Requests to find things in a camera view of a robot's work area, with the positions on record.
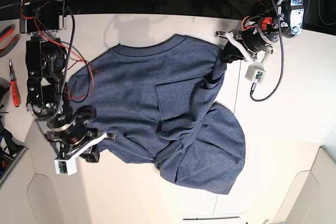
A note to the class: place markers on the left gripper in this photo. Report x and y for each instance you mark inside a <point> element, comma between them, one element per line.
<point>253,40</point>

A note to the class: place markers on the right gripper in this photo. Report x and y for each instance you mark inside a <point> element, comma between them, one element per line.
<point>68,133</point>

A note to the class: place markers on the blue-grey t-shirt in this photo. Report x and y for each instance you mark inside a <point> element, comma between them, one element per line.
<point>159,102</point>

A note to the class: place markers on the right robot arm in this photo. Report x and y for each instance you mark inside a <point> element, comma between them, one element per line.
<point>60,83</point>

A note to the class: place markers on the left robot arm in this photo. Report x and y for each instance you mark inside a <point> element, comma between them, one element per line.
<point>285,16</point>

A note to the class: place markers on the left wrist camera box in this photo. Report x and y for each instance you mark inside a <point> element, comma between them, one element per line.
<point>255,73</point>

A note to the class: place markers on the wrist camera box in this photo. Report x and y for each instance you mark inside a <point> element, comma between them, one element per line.
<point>65,166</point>
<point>255,73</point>

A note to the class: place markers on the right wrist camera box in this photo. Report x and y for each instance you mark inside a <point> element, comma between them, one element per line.
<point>65,166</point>

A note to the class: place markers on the orange-handled screwdriver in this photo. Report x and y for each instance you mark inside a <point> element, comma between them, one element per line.
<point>15,91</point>

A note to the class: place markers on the red-handled pliers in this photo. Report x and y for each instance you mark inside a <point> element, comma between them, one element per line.
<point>5,33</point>

